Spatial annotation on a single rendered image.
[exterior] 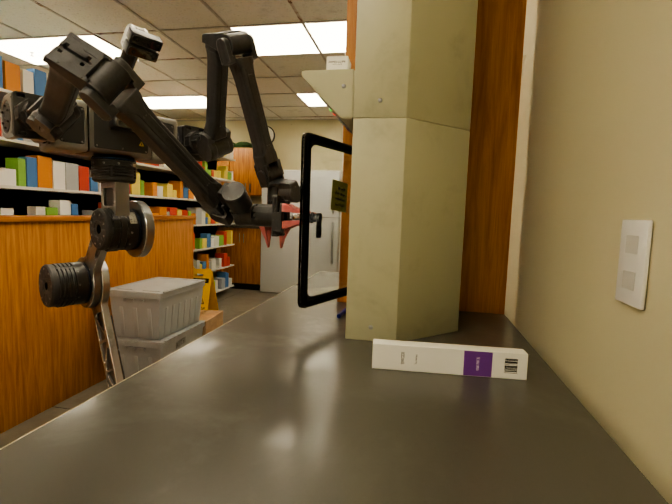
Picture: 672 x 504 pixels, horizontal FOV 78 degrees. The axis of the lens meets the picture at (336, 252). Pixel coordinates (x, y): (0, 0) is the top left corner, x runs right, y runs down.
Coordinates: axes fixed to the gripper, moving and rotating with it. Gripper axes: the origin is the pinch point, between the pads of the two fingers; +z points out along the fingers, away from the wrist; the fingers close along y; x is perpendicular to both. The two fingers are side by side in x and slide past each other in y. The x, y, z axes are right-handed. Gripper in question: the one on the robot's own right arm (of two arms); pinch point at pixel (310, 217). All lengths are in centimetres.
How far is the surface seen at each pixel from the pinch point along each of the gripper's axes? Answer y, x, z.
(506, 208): 4, 24, 50
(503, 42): 49, 24, 46
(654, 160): 9, -41, 55
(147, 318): -73, 140, -147
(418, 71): 30.7, -11.2, 24.8
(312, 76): 29.7, -13.3, 2.9
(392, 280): -12.4, -13.2, 21.8
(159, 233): -21, 208, -185
